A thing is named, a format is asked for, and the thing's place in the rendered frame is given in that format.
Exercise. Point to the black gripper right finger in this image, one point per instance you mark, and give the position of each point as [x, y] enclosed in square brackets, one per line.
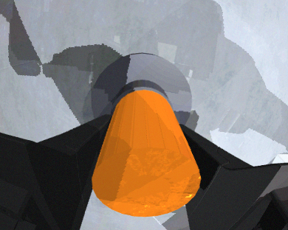
[230, 189]

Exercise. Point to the orange knob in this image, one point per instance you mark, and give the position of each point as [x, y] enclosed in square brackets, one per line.
[145, 167]

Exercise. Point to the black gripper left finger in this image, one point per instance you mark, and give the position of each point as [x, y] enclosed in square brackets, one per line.
[57, 171]

